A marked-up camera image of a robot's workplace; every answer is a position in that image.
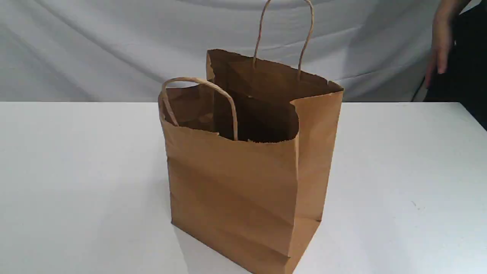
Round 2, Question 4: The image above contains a person's bare hand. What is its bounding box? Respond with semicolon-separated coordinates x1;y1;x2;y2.
425;18;453;88

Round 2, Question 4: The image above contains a brown paper bag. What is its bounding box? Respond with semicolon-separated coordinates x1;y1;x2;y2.
158;1;344;274

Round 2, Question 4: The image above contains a person's bare forearm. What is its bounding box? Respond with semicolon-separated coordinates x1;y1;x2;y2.
433;0;471;24

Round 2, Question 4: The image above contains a white backdrop cloth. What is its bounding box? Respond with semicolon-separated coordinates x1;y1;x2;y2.
0;0;439;102

